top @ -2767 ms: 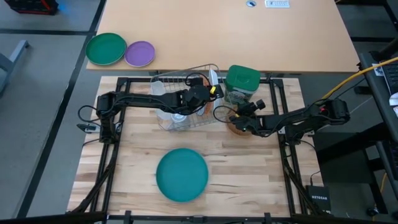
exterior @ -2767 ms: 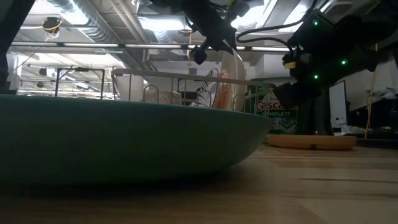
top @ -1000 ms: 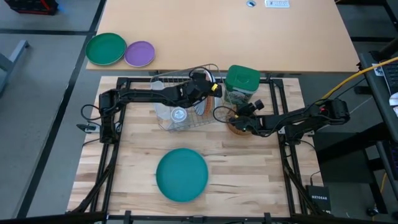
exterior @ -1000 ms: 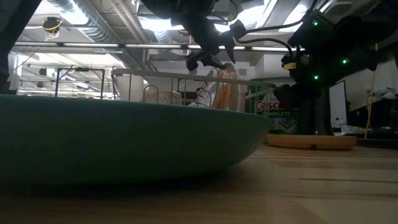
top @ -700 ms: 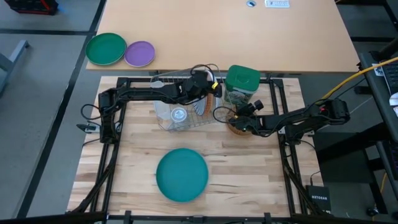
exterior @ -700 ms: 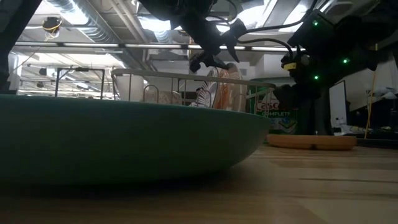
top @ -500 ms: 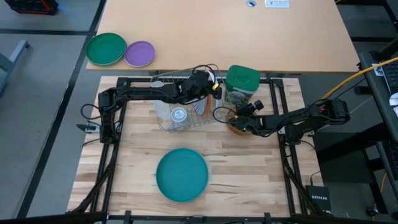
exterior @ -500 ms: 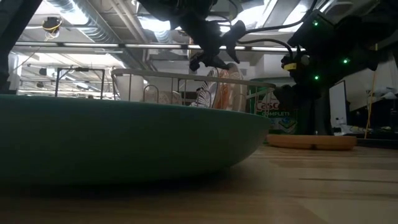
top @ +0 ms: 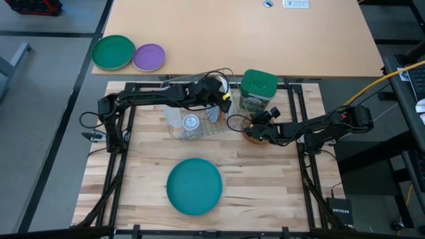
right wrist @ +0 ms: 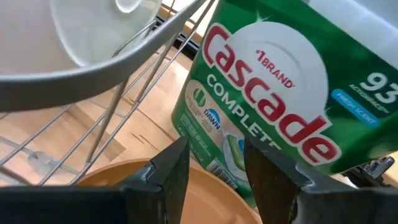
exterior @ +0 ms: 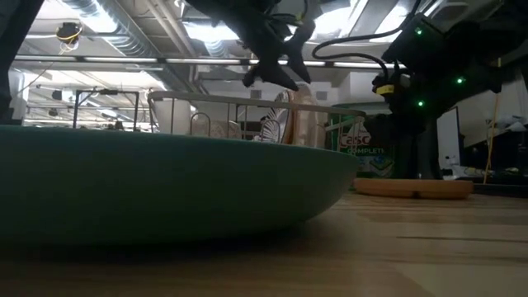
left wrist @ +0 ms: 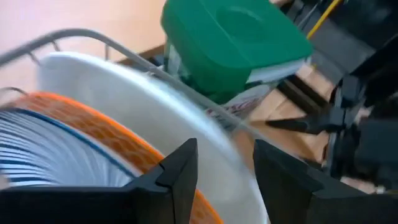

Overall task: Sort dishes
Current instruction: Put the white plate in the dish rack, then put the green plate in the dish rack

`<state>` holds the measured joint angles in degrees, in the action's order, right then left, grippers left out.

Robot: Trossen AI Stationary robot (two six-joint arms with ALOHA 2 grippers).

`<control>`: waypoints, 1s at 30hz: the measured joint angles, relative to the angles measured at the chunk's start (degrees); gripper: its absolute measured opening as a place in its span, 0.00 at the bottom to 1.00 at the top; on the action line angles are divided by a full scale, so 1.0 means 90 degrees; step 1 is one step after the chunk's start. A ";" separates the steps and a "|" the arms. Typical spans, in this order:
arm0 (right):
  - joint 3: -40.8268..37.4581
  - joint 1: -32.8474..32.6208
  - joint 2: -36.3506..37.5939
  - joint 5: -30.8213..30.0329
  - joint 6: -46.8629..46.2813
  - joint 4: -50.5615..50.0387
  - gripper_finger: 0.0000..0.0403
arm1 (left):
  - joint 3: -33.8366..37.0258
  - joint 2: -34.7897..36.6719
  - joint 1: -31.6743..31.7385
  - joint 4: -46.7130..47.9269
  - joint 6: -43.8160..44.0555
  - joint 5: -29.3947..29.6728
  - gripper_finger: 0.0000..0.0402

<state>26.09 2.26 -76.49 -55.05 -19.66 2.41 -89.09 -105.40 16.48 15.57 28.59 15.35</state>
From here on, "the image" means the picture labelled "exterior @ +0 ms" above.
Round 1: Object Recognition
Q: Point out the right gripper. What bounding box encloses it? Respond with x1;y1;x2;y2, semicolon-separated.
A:
369;97;438;178

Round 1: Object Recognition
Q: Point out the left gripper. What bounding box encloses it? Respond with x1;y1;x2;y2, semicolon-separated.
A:
185;0;317;92

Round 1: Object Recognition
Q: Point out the orange patterned plate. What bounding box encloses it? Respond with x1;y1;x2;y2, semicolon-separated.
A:
286;82;329;149

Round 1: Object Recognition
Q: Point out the tan divided plate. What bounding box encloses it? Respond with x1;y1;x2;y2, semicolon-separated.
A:
353;177;474;200

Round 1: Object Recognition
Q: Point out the large teal plate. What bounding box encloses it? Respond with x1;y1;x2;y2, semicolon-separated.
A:
0;125;359;247

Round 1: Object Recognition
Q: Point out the green Cascade detergent box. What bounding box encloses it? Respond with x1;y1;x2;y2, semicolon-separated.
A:
329;101;397;179

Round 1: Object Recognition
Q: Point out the white board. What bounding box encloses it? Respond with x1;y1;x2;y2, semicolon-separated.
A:
436;106;462;170

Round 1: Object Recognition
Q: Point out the ceiling light panel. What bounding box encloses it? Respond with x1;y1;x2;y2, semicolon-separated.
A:
370;0;413;42

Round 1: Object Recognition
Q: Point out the long ceiling strip light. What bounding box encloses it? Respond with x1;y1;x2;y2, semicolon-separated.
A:
14;55;408;69

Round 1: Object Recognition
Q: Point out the grey wire dish rack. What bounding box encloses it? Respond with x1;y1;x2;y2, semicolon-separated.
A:
147;90;367;149

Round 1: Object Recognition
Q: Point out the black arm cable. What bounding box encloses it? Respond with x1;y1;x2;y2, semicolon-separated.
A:
311;0;424;90

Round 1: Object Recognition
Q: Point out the yellow hanging cable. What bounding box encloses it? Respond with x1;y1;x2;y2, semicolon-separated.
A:
483;57;502;185

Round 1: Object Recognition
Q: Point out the silver ventilation duct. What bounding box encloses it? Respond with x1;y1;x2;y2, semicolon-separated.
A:
61;0;162;59

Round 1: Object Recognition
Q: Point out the black stand frame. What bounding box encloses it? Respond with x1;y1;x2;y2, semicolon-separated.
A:
72;88;141;131

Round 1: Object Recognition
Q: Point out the ceiling device with yellow cable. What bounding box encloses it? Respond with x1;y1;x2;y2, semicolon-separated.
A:
55;22;83;50

